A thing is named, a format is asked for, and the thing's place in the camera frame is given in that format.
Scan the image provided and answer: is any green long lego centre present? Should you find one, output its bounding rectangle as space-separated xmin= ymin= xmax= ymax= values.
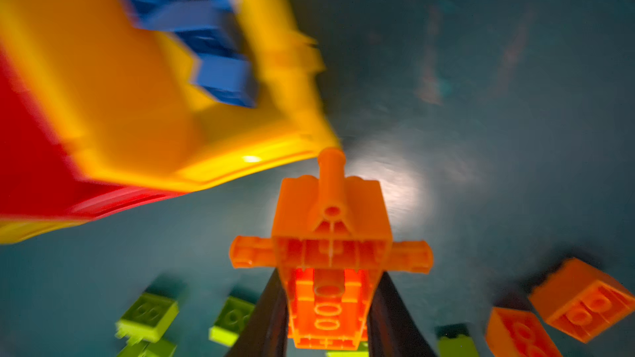
xmin=115 ymin=293 xmax=179 ymax=357

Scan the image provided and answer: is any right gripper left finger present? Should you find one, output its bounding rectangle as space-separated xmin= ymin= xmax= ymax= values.
xmin=225 ymin=269 xmax=289 ymax=357

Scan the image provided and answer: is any large blue lego brick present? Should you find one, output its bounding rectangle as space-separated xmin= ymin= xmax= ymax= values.
xmin=123 ymin=0 xmax=242 ymax=57

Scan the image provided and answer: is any yellow bin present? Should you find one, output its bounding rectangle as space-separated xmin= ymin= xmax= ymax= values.
xmin=0 ymin=219 xmax=88 ymax=245
xmin=1 ymin=0 xmax=338 ymax=192

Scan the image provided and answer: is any orange square lego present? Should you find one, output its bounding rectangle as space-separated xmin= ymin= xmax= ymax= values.
xmin=529 ymin=258 xmax=634 ymax=344

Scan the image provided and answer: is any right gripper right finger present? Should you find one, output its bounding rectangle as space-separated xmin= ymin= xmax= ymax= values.
xmin=367 ymin=273 xmax=437 ymax=357

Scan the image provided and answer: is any orange long lego bottom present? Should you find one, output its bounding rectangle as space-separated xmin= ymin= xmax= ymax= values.
xmin=486 ymin=307 xmax=562 ymax=357

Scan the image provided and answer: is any red middle bin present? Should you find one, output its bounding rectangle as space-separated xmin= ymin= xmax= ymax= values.
xmin=1 ymin=54 xmax=178 ymax=220

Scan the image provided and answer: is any orange lego plane piece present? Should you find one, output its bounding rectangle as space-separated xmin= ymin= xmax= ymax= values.
xmin=229 ymin=147 xmax=433 ymax=351

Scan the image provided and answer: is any left yellow bin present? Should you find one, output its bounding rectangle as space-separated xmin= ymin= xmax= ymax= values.
xmin=0 ymin=219 xmax=88 ymax=245

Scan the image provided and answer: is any small blue lego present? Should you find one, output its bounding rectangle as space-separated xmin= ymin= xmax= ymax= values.
xmin=193 ymin=55 xmax=258 ymax=108

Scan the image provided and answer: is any green lego flat centre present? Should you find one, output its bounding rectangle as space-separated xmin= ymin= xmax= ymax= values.
xmin=208 ymin=296 xmax=255 ymax=347

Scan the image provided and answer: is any green lego upside down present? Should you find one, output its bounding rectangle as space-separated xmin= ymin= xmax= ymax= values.
xmin=436 ymin=323 xmax=480 ymax=357

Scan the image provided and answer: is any right yellow bin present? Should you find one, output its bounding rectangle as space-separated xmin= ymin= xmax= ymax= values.
xmin=1 ymin=0 xmax=338 ymax=192

